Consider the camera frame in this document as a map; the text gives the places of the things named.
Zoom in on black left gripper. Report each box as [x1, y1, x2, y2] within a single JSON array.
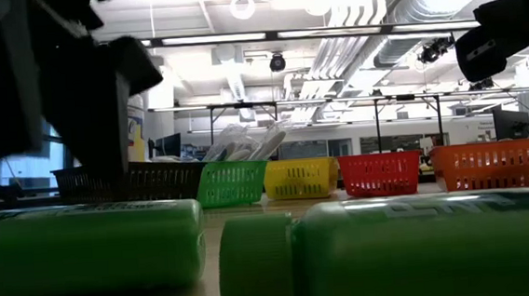
[[0, 0, 172, 186]]

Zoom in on black plastic basket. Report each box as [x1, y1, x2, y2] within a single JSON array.
[[50, 156, 210, 209]]

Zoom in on green Pert shampoo bottle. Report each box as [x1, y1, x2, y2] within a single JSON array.
[[212, 186, 529, 296], [0, 196, 210, 296]]

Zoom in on clear-wrapped toothbrush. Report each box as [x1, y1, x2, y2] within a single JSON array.
[[199, 122, 252, 164], [246, 117, 294, 163]]

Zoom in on black ceiling spotlight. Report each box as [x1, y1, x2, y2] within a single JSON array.
[[417, 36, 456, 66], [267, 51, 288, 74]]

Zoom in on black computer monitor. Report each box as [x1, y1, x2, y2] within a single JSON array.
[[491, 102, 529, 144], [153, 131, 185, 164]]

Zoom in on dark-framed window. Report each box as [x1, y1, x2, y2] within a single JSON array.
[[0, 118, 79, 192]]

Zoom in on orange plastic basket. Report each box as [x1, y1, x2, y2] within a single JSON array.
[[428, 137, 529, 194]]

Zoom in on red plastic basket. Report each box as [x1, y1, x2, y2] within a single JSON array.
[[337, 149, 426, 199]]

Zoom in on long linear ceiling light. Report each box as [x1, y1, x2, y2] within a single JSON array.
[[139, 14, 482, 53]]

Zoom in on clear plastic wrapper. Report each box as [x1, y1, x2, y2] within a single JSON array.
[[207, 99, 283, 165]]

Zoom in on green plastic basket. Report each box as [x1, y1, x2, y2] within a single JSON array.
[[194, 157, 271, 209]]

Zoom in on yellow plastic basket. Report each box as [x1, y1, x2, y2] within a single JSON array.
[[262, 155, 343, 203]]

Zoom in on round white pendant lamp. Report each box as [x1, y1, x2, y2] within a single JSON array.
[[229, 0, 257, 22]]

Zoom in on black workstation frame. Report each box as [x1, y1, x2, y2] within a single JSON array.
[[372, 91, 446, 155]]

